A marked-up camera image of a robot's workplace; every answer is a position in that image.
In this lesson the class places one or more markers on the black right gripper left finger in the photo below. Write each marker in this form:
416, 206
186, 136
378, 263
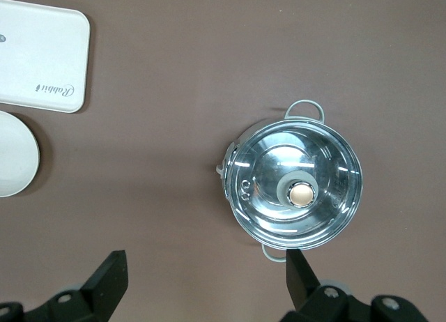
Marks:
97, 287

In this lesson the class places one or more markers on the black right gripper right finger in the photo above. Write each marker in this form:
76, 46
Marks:
303, 287

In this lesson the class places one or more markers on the cream round plate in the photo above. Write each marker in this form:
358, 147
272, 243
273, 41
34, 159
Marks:
14, 154

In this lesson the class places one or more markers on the brown table cloth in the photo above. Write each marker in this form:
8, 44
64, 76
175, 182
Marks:
139, 196

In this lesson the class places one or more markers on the glass pot lid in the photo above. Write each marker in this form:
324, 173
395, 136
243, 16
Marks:
313, 154

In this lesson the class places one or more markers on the steel electric cooking pot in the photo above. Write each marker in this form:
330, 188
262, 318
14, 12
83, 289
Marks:
226, 161

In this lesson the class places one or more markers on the cream rabbit print tray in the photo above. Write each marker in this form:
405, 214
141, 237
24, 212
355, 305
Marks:
42, 50

